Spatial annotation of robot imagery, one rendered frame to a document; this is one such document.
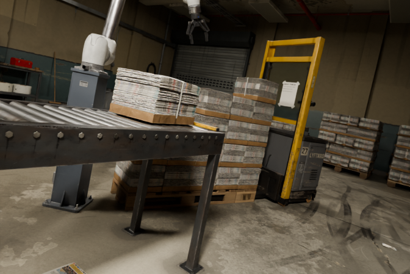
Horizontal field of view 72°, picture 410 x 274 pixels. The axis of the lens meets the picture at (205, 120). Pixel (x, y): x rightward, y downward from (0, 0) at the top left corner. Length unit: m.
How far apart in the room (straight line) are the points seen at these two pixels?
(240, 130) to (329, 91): 6.25
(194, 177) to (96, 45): 1.35
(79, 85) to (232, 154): 1.50
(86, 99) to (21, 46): 6.64
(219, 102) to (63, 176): 1.38
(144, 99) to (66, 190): 1.16
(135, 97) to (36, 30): 7.56
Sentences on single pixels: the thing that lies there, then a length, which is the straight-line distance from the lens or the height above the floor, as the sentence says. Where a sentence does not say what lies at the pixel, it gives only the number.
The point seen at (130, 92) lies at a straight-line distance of 1.43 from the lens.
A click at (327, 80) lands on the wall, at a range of 8.87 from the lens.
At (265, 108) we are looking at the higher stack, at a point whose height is 1.00.
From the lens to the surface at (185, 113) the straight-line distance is 1.54.
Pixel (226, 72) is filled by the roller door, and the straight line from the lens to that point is 10.10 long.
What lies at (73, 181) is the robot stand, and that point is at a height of 0.20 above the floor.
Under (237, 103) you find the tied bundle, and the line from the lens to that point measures 2.68.
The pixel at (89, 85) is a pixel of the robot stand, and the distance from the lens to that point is 2.13.
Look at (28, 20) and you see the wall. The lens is 8.80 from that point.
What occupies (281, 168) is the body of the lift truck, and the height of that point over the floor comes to 0.37.
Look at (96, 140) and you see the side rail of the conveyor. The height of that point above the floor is 0.76.
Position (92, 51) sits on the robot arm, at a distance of 2.16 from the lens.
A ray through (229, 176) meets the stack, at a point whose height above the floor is 0.28.
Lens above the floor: 0.95
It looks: 4 degrees down
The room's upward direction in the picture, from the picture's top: 11 degrees clockwise
